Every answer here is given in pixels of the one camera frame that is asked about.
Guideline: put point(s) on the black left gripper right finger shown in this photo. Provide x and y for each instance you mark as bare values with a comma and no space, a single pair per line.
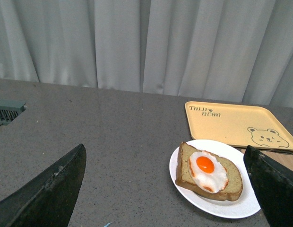
272,183

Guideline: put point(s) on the bread slice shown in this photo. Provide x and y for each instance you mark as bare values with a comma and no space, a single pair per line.
183,179

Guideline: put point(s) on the fried egg toy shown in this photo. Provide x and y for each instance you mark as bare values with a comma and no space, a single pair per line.
206,172

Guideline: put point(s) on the grey curtain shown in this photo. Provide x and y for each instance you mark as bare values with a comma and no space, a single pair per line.
229,50

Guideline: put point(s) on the white round plate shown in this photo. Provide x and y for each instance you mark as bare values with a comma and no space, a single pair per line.
245,206

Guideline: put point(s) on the grey vent grille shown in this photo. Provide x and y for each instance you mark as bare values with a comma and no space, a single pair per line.
10,110

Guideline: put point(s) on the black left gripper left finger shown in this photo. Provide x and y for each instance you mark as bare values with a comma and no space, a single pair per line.
49,199

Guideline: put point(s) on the bamboo cutting board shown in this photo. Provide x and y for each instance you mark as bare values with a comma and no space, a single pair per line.
286,159

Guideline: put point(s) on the yellow bear tray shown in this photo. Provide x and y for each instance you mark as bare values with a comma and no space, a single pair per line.
237,125

